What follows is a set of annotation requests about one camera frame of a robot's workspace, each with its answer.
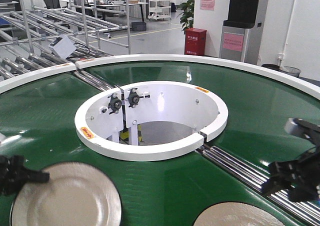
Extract red fire extinguisher box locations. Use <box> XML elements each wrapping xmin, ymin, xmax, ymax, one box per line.
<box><xmin>184</xmin><ymin>28</ymin><xmax>207</xmax><ymax>56</ymax></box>

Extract white wheeled cart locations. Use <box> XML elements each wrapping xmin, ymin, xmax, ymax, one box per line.
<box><xmin>148</xmin><ymin>0</ymin><xmax>171</xmax><ymax>21</ymax></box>

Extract white control box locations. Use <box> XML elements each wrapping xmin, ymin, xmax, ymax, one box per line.
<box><xmin>48</xmin><ymin>35</ymin><xmax>76</xmax><ymax>59</ymax></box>

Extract white inner conveyor ring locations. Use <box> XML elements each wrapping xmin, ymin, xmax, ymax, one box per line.
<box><xmin>74</xmin><ymin>80</ymin><xmax>229</xmax><ymax>162</ymax></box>

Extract black bearing block right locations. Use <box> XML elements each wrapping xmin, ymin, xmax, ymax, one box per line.
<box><xmin>127</xmin><ymin>88</ymin><xmax>151</xmax><ymax>108</ymax></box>

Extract steel conveyor rollers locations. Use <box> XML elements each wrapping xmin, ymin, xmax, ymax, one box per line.
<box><xmin>196</xmin><ymin>144</ymin><xmax>320</xmax><ymax>226</ymax></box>

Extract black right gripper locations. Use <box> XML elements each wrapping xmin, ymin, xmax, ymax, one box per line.
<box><xmin>261</xmin><ymin>118</ymin><xmax>320</xmax><ymax>202</ymax></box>

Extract black bearing block left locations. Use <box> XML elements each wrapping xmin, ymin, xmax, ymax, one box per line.
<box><xmin>108</xmin><ymin>93</ymin><xmax>122</xmax><ymax>115</ymax></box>

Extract black bearing block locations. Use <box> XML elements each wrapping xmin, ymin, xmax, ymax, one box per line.
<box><xmin>108</xmin><ymin>93</ymin><xmax>122</xmax><ymax>115</ymax></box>
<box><xmin>127</xmin><ymin>88</ymin><xmax>151</xmax><ymax>108</ymax></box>

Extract pink wall notice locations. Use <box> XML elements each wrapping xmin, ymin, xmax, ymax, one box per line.
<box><xmin>200</xmin><ymin>0</ymin><xmax>216</xmax><ymax>11</ymax></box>

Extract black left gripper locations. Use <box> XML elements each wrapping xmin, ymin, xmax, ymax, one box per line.
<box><xmin>0</xmin><ymin>155</ymin><xmax>50</xmax><ymax>196</ymax></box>

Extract white outer conveyor rim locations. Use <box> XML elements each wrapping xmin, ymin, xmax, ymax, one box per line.
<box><xmin>0</xmin><ymin>53</ymin><xmax>320</xmax><ymax>101</ymax></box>

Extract wire mesh waste bin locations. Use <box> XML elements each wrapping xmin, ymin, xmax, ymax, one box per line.
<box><xmin>281</xmin><ymin>66</ymin><xmax>301</xmax><ymax>78</ymax></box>

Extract black water dispenser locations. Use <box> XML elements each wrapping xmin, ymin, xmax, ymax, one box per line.
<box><xmin>219</xmin><ymin>0</ymin><xmax>259</xmax><ymax>62</ymax></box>

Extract beige plate black rim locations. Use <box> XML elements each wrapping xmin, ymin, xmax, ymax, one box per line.
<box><xmin>10</xmin><ymin>162</ymin><xmax>122</xmax><ymax>226</ymax></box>
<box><xmin>193</xmin><ymin>202</ymin><xmax>283</xmax><ymax>226</ymax></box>

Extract green potted plant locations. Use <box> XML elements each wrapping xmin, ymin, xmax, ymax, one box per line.
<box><xmin>179</xmin><ymin>0</ymin><xmax>195</xmax><ymax>32</ymax></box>

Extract metal roller rack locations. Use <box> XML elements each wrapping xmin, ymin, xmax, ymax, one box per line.
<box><xmin>0</xmin><ymin>0</ymin><xmax>130</xmax><ymax>80</ymax></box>

